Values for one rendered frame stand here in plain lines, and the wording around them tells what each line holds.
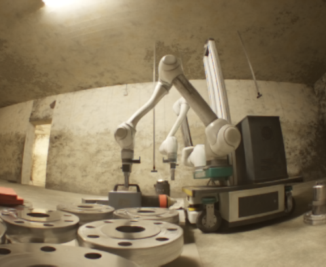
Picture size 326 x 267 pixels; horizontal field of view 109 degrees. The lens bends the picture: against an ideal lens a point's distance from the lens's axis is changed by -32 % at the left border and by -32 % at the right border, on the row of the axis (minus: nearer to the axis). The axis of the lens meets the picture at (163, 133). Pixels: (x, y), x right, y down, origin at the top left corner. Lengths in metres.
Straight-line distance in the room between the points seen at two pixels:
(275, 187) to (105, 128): 4.00
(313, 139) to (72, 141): 6.75
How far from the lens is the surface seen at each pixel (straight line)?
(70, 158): 4.85
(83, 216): 0.67
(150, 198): 1.10
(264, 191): 1.27
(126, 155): 1.12
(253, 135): 1.35
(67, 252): 0.31
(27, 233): 0.46
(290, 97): 5.55
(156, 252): 0.34
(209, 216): 1.20
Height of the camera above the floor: 0.38
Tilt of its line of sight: 16 degrees up
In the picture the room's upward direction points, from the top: 1 degrees counter-clockwise
